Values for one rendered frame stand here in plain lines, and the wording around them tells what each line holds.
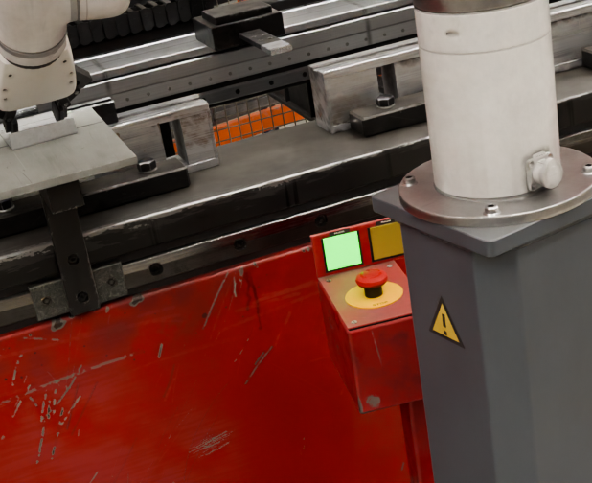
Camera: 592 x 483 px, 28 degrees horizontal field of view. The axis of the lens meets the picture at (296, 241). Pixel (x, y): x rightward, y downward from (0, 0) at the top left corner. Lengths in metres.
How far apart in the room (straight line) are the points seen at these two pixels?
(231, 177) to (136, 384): 0.31
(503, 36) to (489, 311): 0.25
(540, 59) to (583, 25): 0.87
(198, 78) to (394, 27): 0.35
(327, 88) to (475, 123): 0.70
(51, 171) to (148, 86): 0.54
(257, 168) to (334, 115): 0.16
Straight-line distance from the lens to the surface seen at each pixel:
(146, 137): 1.69
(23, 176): 1.45
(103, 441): 1.71
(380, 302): 1.46
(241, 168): 1.71
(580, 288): 1.16
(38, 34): 1.40
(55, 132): 1.56
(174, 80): 1.96
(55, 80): 1.50
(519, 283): 1.10
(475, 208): 1.10
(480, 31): 1.06
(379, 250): 1.56
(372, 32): 2.07
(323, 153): 1.71
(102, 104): 1.68
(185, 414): 1.73
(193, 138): 1.71
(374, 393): 1.46
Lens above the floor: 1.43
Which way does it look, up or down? 23 degrees down
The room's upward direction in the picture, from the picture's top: 10 degrees counter-clockwise
